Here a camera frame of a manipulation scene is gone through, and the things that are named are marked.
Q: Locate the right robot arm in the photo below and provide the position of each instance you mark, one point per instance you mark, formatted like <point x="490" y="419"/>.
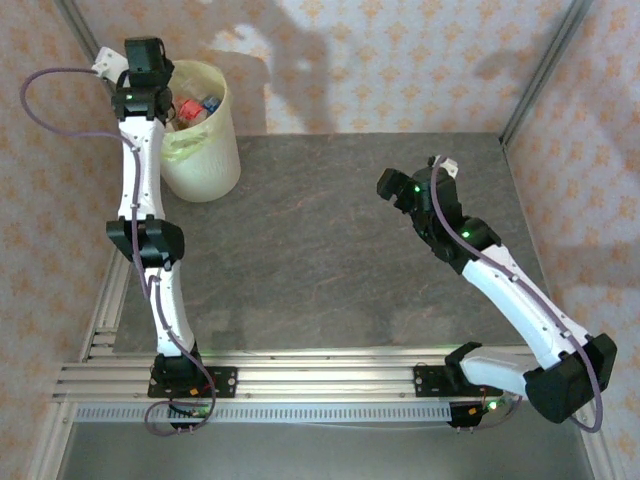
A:
<point x="520" y="310"/>

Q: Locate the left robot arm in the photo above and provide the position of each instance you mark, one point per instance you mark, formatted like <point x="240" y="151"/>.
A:
<point x="167" y="315"/>

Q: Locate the cream plastic waste bin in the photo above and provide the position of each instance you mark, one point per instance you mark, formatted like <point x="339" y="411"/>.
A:
<point x="210" y="170"/>

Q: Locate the controller board with green light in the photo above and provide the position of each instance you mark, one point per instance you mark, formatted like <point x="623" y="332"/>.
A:
<point x="192" y="412"/>
<point x="467" y="412"/>

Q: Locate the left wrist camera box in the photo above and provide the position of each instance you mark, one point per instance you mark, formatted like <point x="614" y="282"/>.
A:
<point x="109" y="62"/>

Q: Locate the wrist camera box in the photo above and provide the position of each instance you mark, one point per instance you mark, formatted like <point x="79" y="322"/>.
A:
<point x="109" y="62"/>
<point x="448" y="166"/>

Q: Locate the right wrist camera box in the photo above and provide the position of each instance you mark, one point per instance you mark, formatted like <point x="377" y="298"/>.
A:
<point x="448" y="166"/>

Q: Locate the aluminium frame post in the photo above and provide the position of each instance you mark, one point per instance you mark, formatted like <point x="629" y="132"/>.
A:
<point x="80" y="25"/>
<point x="545" y="70"/>

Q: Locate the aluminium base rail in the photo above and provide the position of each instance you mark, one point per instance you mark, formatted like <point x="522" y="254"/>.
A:
<point x="325" y="380"/>

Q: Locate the aluminium table side rail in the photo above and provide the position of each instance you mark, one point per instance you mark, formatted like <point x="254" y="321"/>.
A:
<point x="102" y="320"/>

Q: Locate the aluminium frame leg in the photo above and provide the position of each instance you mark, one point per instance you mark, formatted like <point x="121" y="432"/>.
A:
<point x="597" y="440"/>
<point x="50" y="445"/>

